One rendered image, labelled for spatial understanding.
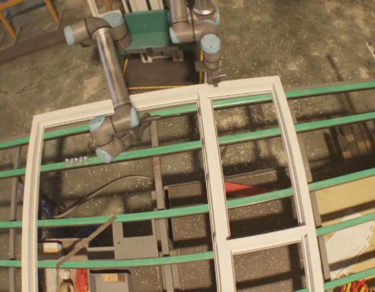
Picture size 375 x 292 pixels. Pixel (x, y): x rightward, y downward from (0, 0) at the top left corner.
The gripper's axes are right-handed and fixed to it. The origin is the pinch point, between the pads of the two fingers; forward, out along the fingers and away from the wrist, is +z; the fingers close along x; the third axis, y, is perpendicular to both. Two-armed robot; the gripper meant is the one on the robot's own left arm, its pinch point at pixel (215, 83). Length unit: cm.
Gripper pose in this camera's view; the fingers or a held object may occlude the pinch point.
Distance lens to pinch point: 184.0
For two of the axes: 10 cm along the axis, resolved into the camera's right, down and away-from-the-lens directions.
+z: 1.3, 4.7, 8.7
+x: -0.9, -8.7, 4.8
